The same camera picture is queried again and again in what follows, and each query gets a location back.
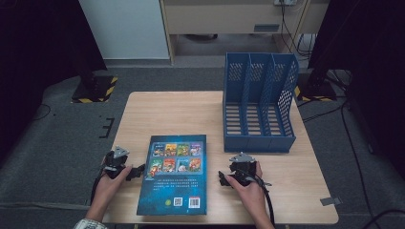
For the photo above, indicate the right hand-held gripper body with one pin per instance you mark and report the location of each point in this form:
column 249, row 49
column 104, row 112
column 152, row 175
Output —
column 243, row 165

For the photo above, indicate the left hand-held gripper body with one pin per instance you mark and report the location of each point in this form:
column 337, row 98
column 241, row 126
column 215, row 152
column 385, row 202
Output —
column 114, row 160

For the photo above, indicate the blue plastic file rack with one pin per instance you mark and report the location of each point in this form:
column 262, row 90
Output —
column 254, row 144

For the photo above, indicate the person's left hand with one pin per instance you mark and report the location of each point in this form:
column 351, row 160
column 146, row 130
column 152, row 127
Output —
column 106, row 191

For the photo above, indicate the person's right hand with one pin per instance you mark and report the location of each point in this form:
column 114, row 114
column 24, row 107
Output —
column 253, row 197

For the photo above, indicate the black stand with striped base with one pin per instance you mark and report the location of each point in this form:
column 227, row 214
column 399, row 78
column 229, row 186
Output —
column 94, row 92
column 316, row 90

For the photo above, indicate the black curtain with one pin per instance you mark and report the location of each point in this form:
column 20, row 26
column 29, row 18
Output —
column 38, row 57
column 375, row 63

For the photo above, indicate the white panel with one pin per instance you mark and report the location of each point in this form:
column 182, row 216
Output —
column 127, row 28

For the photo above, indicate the grey cabinet label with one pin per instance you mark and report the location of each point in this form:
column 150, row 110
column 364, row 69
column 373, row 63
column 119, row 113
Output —
column 266, row 27

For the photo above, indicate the beige cabinet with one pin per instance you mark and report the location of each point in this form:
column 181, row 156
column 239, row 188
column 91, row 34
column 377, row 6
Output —
column 223, row 17

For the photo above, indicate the white power strip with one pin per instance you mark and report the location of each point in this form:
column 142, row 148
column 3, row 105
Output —
column 284, row 2

